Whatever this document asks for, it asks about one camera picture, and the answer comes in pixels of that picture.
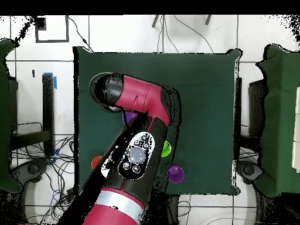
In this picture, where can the black equipment box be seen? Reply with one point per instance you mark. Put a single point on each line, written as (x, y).
(13, 105)
(256, 110)

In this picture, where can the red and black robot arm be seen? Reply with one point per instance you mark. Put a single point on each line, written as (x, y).
(140, 96)

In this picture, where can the black floor stand base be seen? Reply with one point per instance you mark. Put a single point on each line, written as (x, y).
(248, 170)
(32, 168)

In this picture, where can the large purple bowl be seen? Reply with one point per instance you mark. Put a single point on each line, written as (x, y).
(129, 117)

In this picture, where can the purple cup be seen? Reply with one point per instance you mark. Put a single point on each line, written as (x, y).
(176, 174)

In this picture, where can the dark green tablecloth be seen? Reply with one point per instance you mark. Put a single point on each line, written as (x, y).
(206, 105)

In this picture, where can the black metal stand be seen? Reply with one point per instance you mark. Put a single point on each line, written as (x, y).
(48, 112)
(238, 117)

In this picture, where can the camera tripod legs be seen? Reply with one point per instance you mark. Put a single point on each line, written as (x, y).
(155, 21)

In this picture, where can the small black floor marker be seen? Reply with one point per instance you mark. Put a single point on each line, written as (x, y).
(33, 73)

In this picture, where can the orange cup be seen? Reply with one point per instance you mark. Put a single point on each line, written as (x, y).
(95, 162)

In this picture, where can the green cup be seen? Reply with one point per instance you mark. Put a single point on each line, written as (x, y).
(166, 150)

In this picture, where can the side table green cloth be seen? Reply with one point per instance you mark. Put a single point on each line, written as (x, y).
(279, 117)
(4, 117)

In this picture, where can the gray square floor frame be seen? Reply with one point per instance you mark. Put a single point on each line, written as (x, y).
(51, 41)

